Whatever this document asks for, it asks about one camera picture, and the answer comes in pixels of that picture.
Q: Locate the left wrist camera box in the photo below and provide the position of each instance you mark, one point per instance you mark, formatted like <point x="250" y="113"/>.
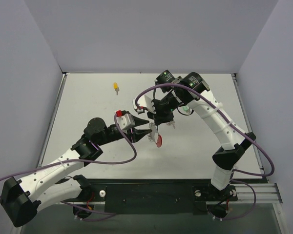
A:
<point x="125" y="120"/>

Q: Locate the key with green tag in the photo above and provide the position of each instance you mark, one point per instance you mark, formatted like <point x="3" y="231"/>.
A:
<point x="186" y="110"/>

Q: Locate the keys with black tags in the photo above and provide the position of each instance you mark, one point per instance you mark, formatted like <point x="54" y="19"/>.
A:
<point x="172" y="124"/>

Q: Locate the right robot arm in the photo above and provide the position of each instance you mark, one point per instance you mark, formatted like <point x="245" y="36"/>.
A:
<point x="193" y="91"/>

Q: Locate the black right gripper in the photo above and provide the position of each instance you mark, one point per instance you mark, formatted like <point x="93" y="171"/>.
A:
<point x="164" y="117"/>

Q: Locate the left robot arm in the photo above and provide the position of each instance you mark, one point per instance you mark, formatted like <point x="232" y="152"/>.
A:
<point x="23" y="198"/>

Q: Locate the key with yellow tag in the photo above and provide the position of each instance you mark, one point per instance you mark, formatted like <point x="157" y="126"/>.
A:
<point x="116" y="88"/>

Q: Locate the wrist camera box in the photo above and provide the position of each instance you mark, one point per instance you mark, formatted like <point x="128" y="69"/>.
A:
<point x="144" y="104"/>
<point x="125" y="120"/>

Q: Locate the metal key organiser red handle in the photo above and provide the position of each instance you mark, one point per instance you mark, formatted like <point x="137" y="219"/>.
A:
<point x="154" y="136"/>

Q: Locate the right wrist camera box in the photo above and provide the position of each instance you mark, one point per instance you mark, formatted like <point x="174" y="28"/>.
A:
<point x="144" y="104"/>

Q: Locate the aluminium front rail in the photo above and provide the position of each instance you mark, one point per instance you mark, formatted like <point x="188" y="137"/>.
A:
<point x="265" y="193"/>

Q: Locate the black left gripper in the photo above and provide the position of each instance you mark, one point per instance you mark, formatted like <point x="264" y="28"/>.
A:
<point x="132" y="130"/>

